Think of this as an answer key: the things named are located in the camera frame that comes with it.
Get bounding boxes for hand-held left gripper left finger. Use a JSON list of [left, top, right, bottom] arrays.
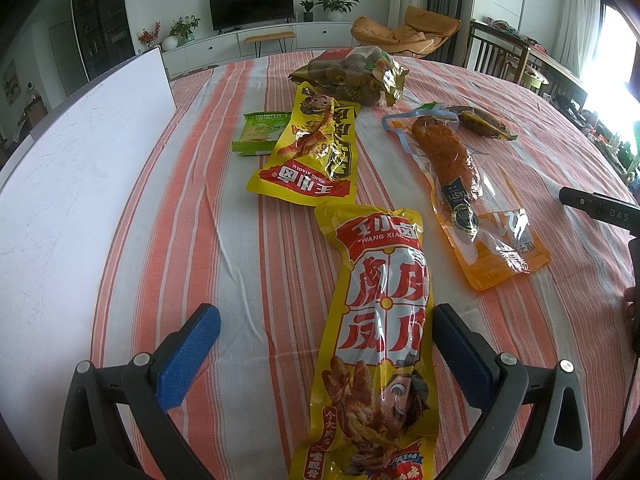
[[59, 303, 222, 480]]

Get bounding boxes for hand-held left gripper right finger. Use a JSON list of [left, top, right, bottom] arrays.
[[430, 303, 596, 480]]

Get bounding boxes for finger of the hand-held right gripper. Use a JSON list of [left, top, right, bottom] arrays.
[[559, 186, 640, 236]]

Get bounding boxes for yellow red chicken feet packet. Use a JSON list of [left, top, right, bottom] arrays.
[[289, 202, 440, 480]]

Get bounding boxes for small dark green-edged packet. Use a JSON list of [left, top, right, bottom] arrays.
[[415, 102, 519, 142]]

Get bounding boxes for orange clear sausage packet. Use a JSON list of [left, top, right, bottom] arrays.
[[381, 110, 552, 292]]

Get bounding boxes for white cardboard box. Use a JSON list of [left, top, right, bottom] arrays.
[[0, 46, 177, 426]]

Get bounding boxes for yellow monkey print snack packet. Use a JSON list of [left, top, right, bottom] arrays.
[[246, 82, 362, 205]]

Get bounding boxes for small green snack packet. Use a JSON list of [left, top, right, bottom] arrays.
[[231, 111, 292, 157]]

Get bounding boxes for gold bag of brown nuts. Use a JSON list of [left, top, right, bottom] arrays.
[[289, 46, 408, 108]]

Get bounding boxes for cluttered dining table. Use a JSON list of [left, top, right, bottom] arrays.
[[525, 45, 591, 107]]

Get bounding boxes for dark wooden chair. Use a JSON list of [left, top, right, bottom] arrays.
[[467, 19, 532, 86]]

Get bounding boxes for orange lounge chair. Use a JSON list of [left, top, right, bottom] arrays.
[[350, 6, 462, 58]]

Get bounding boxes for white television cabinet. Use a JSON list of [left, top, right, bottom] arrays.
[[160, 20, 362, 79]]

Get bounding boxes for red flower plant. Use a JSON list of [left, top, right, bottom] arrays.
[[136, 21, 163, 52]]

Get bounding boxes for green plant with white vase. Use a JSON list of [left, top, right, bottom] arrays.
[[161, 14, 202, 52]]

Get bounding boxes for wooden bench with hairpin legs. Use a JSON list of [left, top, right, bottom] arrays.
[[244, 31, 297, 56]]

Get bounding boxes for large leafy plant white pot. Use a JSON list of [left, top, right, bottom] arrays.
[[315, 0, 360, 22]]

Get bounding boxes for dark glass cabinet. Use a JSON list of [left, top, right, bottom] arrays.
[[70, 0, 126, 81]]

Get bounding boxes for black television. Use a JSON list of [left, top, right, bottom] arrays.
[[208, 0, 295, 32]]

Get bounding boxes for framed wall picture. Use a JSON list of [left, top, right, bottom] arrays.
[[2, 72, 22, 107]]

